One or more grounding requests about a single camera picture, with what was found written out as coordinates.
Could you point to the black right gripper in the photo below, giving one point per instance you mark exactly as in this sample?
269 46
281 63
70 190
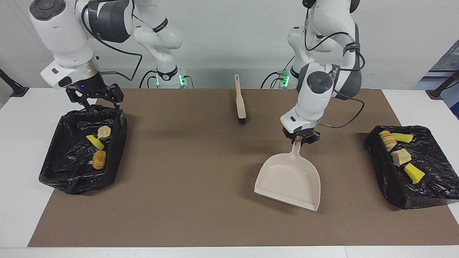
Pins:
90 87

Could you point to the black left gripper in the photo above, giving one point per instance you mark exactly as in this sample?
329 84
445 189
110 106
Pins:
311 135

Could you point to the small croissant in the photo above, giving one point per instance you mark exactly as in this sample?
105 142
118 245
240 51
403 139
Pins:
104 133

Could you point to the beige plastic dustpan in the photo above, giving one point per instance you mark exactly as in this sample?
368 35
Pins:
290 179

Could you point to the notched yellow sponge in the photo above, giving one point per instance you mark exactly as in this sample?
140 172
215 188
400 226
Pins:
96 143

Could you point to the oval brown bread roll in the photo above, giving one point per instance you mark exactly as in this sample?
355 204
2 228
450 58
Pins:
99 160

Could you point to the beige hand brush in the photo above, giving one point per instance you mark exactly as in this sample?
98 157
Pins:
240 104

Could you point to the striped torn croissant piece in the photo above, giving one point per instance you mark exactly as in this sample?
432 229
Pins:
388 140

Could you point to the pale bread chunk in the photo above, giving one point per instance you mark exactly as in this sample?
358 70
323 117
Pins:
401 157

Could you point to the yellow sponge wedge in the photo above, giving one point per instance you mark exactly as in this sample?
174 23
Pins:
402 137

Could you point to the green and yellow sponge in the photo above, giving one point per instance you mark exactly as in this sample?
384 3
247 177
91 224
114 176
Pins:
414 173

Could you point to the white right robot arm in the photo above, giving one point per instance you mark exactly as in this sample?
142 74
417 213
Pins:
64 39

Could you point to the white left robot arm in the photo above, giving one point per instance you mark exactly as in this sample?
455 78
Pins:
319 89

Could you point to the black bag lined bin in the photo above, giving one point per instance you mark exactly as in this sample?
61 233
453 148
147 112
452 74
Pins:
71 172
430 190

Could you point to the black stand leg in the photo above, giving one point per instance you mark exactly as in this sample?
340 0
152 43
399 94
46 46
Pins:
439 92
14 87

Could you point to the brown table mat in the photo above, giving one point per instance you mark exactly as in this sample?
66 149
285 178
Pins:
215 215

